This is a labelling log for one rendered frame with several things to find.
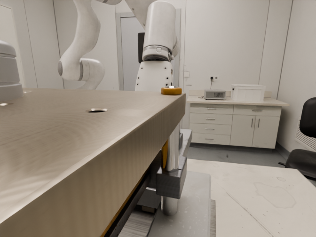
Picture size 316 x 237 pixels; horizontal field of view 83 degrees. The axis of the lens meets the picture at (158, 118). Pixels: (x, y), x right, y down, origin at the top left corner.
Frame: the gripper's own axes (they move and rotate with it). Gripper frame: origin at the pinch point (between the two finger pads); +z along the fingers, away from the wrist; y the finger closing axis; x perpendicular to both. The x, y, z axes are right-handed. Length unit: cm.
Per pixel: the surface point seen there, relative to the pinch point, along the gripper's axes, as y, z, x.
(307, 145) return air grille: -124, 0, -197
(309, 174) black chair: -83, 22, -101
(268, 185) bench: -36.6, 18.6, -25.0
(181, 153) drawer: -10.7, 8.0, 10.3
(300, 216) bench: -41.1, 23.0, -12.9
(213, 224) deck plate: -17.2, 16.0, 20.5
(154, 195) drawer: -9.0, 13.2, 22.1
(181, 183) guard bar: -13.8, 8.7, 31.2
